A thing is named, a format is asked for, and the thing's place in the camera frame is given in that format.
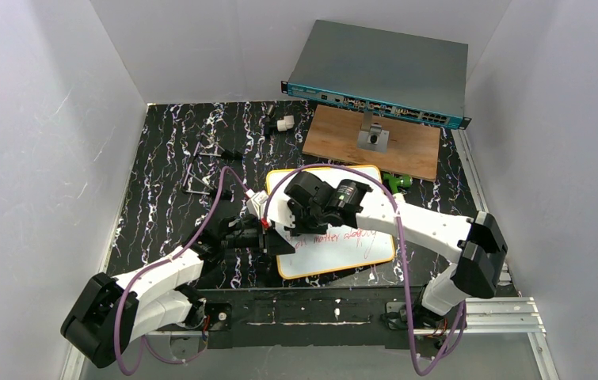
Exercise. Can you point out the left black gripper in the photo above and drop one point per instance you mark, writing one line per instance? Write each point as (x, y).
(265, 241)

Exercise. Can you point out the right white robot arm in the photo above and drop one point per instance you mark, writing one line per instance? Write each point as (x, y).
(473, 246)

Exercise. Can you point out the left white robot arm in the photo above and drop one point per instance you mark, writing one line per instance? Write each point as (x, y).
(113, 311)

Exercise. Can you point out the black and white marker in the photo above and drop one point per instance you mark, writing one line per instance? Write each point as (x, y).
(269, 123)

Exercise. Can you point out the wooden board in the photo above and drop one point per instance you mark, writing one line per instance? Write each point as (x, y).
(412, 149)

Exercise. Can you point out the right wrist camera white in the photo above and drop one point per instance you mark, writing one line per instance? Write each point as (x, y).
(276, 211)

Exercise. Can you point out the grey metal bracket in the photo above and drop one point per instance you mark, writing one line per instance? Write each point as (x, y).
(371, 135)

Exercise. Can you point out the teal network switch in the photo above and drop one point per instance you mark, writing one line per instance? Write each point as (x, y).
(411, 78)

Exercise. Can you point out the aluminium frame rail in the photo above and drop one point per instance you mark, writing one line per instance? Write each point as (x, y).
(331, 317)

